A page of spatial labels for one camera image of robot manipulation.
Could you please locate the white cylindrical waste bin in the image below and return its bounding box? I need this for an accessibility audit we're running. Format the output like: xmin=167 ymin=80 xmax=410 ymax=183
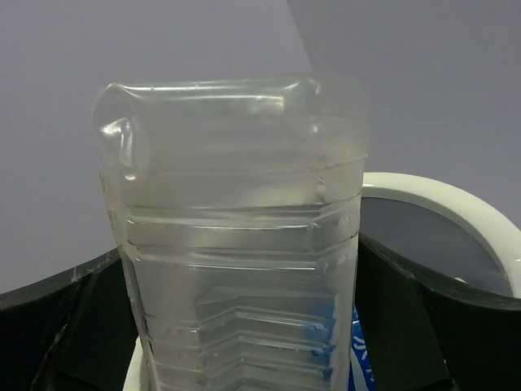
xmin=120 ymin=171 xmax=520 ymax=390

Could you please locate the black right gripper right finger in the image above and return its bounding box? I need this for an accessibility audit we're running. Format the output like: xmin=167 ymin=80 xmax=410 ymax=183
xmin=356 ymin=235 xmax=520 ymax=390

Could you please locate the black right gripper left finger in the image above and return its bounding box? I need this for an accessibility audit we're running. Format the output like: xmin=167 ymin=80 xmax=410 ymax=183
xmin=1 ymin=249 xmax=138 ymax=390

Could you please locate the large clear bottle cream label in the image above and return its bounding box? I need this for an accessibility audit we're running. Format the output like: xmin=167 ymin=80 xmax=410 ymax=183
xmin=92 ymin=72 xmax=370 ymax=390

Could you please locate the blue label bottle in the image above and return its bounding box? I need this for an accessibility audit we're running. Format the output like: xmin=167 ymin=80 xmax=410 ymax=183
xmin=304 ymin=303 xmax=376 ymax=390

